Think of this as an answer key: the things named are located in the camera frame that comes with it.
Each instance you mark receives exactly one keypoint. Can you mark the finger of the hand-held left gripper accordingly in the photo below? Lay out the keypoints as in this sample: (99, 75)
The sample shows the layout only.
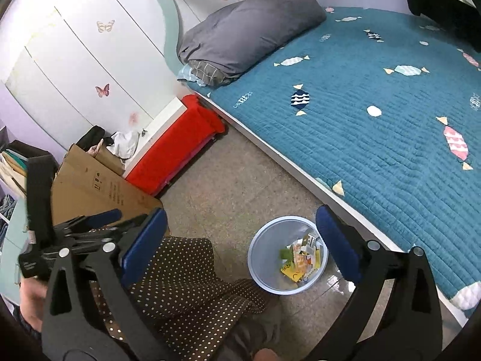
(103, 218)
(94, 237)

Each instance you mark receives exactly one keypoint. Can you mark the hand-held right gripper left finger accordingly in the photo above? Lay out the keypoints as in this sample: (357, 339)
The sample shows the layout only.
(144, 248)

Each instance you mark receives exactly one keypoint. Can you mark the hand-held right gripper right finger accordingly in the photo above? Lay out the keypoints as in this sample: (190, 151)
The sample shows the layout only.
(338, 248)

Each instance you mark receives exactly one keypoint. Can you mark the torn white carton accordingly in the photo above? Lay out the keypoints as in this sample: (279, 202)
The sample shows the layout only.
(310, 240)

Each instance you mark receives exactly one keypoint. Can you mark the white packet orange print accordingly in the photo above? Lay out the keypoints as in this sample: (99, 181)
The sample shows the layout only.
(300, 255)

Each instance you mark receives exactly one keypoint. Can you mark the yellow paper packet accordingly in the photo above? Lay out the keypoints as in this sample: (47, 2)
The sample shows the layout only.
(297, 270)

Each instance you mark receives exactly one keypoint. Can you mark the green wrapper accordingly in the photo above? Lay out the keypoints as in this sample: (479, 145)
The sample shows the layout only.
(286, 254)

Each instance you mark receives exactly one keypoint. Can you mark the light blue plastic bin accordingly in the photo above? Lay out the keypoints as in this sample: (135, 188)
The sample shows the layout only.
(263, 255)

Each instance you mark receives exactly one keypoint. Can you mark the person's left hand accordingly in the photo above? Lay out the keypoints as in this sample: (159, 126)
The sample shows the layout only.
(32, 301)

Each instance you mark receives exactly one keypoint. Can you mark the person's right hand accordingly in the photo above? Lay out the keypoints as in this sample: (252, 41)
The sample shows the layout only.
(267, 355)

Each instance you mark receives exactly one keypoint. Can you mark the large cardboard box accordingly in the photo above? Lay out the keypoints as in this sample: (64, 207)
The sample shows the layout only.
(97, 191)

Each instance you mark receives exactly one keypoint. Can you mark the cream hanging jacket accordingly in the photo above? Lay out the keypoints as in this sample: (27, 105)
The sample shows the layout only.
(11, 175)

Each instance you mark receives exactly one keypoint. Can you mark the brown polka dot tablecloth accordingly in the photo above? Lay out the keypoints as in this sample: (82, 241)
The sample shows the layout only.
(188, 282)

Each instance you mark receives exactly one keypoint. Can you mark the light blue drawer cabinet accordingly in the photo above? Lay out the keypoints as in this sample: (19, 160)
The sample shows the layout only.
(11, 248)

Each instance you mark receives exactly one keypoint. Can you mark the black clothing heap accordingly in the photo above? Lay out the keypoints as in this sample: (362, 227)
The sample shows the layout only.
(89, 137)

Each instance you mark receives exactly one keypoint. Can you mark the white cloth bundle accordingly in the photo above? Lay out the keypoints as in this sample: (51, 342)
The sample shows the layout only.
(126, 143)

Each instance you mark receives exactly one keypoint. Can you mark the faded pink butterfly sticker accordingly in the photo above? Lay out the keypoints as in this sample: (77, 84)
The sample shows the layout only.
(133, 118)

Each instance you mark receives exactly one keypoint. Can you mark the red storage bench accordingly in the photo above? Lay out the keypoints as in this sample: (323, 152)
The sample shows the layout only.
(176, 143)

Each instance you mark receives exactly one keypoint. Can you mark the white board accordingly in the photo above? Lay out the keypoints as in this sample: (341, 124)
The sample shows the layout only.
(161, 128)

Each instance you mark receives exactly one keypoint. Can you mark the grey shorts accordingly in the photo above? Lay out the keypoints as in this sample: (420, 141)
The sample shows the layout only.
(248, 327)

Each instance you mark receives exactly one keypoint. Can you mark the teal candy pattern mattress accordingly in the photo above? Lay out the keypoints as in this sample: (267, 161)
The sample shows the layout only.
(357, 128)

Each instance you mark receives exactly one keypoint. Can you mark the white panelled wardrobe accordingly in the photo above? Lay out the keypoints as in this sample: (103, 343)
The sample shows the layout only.
(75, 64)

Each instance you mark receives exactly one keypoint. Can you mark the blue striped pillow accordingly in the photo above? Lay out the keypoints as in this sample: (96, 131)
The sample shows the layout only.
(191, 75)

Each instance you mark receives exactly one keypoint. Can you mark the beige butterfly sticker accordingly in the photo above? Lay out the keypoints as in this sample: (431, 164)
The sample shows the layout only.
(105, 26)

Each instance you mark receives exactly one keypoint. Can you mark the grey duvet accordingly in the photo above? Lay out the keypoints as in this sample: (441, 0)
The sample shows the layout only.
(248, 34)

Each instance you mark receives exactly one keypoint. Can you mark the light green bunk bed frame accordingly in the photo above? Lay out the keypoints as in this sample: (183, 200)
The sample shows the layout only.
(171, 37)

